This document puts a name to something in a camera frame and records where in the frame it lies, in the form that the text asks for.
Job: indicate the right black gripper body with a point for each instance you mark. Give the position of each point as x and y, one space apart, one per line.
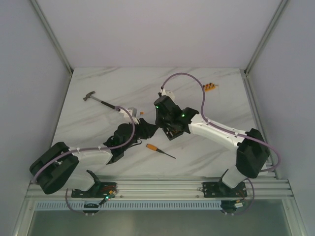
162 121

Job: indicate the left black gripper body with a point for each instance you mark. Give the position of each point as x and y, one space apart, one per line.
146 128

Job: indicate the black fuse box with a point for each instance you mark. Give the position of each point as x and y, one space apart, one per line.
172 133

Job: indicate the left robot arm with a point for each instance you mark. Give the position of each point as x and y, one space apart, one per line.
62 167

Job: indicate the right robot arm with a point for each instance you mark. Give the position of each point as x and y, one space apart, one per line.
251 153

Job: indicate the orange terminal block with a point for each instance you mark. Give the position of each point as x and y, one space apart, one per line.
209 87

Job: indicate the orange handled screwdriver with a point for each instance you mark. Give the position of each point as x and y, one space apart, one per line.
154 148

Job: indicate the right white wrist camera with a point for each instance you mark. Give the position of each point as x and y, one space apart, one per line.
167 93

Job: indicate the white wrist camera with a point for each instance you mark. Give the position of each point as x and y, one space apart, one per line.
127 116
167 93

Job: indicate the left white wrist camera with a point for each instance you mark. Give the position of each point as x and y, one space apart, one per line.
127 116

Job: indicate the hammer with black handle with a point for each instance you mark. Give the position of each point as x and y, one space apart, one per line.
90 95

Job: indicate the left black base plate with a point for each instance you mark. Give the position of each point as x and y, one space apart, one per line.
100 190

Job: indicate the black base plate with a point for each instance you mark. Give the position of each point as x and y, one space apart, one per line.
100 190
220 190

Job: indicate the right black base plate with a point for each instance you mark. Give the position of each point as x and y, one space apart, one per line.
220 190

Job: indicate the slotted cable duct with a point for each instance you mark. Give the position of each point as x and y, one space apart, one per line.
54 205

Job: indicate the aluminium mounting rail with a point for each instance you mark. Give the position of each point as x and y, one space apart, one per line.
184 188

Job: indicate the left aluminium frame post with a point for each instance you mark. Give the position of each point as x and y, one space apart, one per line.
55 43

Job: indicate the aluminium frame post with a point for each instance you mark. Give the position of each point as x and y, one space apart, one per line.
266 35
55 43

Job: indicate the right aluminium frame post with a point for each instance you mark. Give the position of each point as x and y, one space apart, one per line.
266 35

